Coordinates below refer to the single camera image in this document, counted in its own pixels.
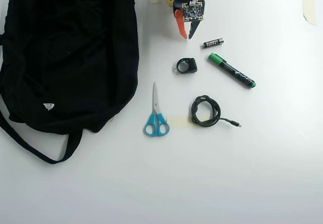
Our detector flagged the black AA battery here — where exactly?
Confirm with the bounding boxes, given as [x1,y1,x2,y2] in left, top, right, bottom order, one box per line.
[202,37,225,49]

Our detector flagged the black fabric bag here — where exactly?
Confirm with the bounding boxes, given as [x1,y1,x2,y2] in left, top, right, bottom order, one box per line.
[0,0,140,165]

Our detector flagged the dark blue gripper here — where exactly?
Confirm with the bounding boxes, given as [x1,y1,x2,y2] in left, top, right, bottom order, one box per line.
[173,0,204,40]

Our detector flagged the bare camera circuit board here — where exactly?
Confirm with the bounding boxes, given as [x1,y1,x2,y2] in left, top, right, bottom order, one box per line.
[181,0,204,23]

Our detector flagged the black plastic ring clamp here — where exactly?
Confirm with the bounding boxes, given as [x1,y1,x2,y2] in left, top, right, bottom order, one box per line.
[173,57,198,75]

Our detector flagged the coiled black USB cable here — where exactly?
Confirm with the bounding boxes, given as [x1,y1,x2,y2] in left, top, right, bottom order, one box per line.
[190,94,242,128]

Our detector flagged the blue-handled scissors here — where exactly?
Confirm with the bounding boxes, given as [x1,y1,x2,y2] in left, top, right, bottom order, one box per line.
[143,82,170,137]

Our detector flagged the green and black marker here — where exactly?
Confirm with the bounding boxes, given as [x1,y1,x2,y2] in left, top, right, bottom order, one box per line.
[207,52,257,89]

